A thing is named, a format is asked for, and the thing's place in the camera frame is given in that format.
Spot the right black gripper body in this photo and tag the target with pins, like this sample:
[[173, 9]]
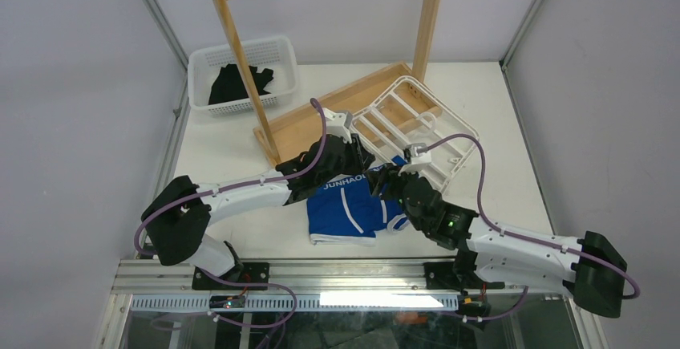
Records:
[[394, 187]]

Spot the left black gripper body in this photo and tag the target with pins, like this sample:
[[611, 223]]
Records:
[[348, 165]]

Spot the blue boxer underwear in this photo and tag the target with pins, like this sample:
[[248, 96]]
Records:
[[343, 212]]

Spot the white plastic clip hanger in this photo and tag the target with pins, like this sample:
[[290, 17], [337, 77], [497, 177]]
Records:
[[406, 113]]

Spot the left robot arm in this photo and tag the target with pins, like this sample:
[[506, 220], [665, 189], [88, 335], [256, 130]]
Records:
[[177, 220]]

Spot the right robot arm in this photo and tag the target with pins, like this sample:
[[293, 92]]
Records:
[[588, 269]]

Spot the black garment in basket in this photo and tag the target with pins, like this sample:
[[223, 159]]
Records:
[[229, 87]]

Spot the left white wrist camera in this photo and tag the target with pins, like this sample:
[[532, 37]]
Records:
[[338, 124]]

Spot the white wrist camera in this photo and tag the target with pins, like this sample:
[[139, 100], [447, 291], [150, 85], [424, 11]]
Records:
[[338, 124], [417, 157]]

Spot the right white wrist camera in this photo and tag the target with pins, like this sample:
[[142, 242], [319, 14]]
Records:
[[417, 157]]

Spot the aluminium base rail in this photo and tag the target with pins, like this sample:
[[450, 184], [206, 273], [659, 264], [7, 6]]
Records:
[[281, 284]]

